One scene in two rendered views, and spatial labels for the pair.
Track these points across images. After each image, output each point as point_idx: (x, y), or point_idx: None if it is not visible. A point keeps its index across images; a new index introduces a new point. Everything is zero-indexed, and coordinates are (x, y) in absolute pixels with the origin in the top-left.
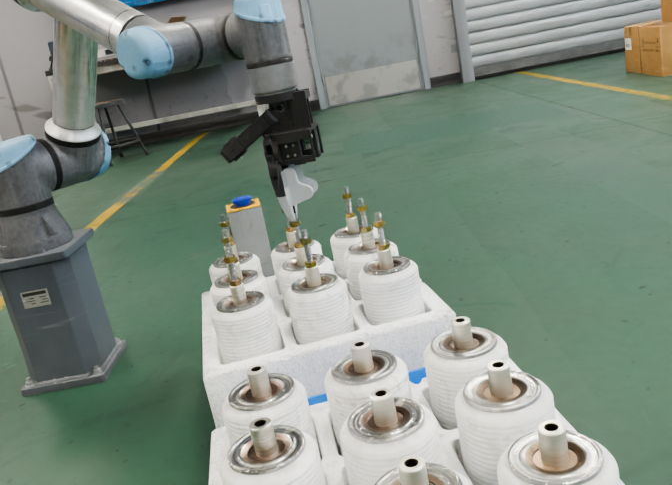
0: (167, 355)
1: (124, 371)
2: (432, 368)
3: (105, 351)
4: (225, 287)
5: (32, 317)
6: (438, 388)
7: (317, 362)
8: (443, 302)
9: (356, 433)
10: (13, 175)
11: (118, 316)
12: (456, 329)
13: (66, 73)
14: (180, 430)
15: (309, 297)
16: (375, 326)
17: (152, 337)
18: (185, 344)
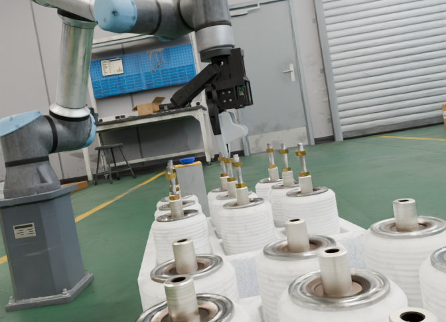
0: (122, 285)
1: (87, 295)
2: (375, 251)
3: (74, 279)
4: (166, 210)
5: (20, 245)
6: (383, 274)
7: (244, 271)
8: (358, 226)
9: (302, 299)
10: (20, 135)
11: (93, 260)
12: (401, 209)
13: (67, 64)
14: None
15: (238, 212)
16: None
17: (113, 273)
18: (137, 278)
